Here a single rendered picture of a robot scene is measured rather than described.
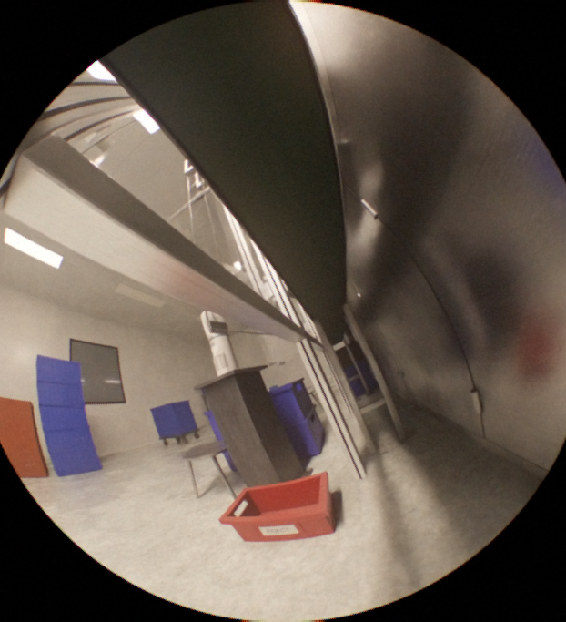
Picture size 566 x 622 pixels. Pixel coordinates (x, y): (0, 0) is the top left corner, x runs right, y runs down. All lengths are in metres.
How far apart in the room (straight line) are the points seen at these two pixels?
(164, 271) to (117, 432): 4.05
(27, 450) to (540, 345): 2.81
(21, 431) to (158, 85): 2.57
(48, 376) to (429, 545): 2.76
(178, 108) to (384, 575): 0.70
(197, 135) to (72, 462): 2.57
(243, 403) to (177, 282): 0.57
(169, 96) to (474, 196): 0.31
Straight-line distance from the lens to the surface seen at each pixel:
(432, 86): 0.26
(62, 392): 2.58
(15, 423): 2.59
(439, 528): 0.53
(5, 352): 4.11
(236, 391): 0.70
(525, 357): 0.30
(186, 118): 0.22
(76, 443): 2.56
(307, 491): 0.69
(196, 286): 0.18
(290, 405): 1.00
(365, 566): 0.52
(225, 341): 0.81
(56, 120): 0.18
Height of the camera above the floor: 0.45
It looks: 20 degrees up
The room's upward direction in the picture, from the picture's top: 24 degrees counter-clockwise
